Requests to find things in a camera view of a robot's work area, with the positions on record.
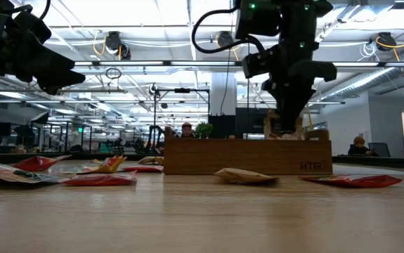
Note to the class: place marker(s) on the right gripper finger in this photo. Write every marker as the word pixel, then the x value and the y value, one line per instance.
pixel 289 105

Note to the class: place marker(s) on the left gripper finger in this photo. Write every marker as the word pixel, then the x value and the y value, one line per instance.
pixel 43 61
pixel 63 81

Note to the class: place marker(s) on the tan tea packet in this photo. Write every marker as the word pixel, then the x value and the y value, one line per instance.
pixel 244 175
pixel 146 160

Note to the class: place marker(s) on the red strawberry tea packet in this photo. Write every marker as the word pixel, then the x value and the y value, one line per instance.
pixel 356 181
pixel 99 180
pixel 36 163
pixel 142 169

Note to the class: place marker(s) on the black background robot arm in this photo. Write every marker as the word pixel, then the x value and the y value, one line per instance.
pixel 156 137

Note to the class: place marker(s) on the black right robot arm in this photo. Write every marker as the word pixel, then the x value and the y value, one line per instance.
pixel 293 17

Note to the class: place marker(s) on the wooden tea box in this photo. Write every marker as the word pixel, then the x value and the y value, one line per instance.
pixel 247 158

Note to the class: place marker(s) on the person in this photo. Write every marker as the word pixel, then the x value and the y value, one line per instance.
pixel 359 147
pixel 187 130

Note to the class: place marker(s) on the small potted plant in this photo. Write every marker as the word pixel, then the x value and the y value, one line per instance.
pixel 204 130

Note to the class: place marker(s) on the grey office chair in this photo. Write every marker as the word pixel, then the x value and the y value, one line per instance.
pixel 380 149

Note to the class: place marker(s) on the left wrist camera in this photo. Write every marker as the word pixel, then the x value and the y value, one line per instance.
pixel 33 28

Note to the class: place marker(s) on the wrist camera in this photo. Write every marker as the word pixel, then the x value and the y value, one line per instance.
pixel 33 28
pixel 256 65

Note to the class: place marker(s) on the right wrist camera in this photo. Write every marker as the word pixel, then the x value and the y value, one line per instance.
pixel 256 65

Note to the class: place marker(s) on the silver ventilation duct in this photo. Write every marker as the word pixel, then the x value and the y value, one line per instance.
pixel 363 82

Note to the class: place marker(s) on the black gantry frame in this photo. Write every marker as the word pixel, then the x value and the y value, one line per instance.
pixel 182 90

